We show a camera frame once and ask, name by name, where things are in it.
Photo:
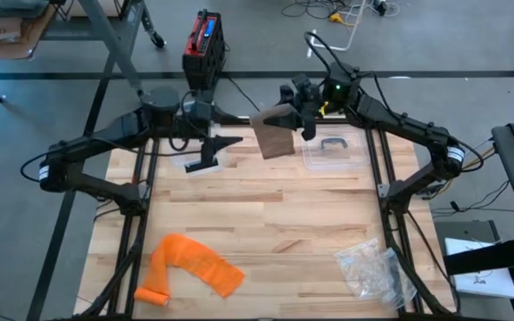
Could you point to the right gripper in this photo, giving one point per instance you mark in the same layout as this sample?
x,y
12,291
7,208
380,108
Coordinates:
x,y
309,120

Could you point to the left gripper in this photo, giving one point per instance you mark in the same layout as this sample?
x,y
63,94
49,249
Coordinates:
x,y
199,118

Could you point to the brown elastic bandage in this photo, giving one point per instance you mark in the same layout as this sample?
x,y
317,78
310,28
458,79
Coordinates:
x,y
277,142

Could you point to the clear plastic bin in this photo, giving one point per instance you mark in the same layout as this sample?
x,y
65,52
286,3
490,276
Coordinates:
x,y
194,168

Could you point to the orange elastic bandage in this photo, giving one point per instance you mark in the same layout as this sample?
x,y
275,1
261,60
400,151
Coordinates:
x,y
194,260

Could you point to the clear plastic bag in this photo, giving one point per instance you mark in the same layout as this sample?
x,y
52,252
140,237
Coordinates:
x,y
368,272

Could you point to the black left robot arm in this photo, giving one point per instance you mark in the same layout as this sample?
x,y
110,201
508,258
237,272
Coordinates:
x,y
105,134

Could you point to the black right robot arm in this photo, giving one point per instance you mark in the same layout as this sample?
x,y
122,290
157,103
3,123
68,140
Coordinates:
x,y
395,129

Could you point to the white T-shaped stand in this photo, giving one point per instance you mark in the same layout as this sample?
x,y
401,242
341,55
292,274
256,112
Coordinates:
x,y
311,44

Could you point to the red and black crate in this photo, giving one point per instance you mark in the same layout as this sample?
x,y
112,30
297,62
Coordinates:
x,y
194,49

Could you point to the yellow plug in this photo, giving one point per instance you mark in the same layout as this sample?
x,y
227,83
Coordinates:
x,y
336,18

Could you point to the wooden desk with grey legs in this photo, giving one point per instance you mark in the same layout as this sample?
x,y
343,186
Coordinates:
x,y
110,44

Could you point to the black flat beam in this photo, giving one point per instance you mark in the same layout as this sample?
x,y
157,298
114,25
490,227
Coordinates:
x,y
484,257

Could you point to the dark grey sheet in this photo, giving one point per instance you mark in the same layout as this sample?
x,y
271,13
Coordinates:
x,y
7,8

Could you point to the white box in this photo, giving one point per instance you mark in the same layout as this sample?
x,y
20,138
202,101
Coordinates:
x,y
484,283

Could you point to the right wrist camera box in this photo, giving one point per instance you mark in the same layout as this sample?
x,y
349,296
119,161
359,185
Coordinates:
x,y
306,87

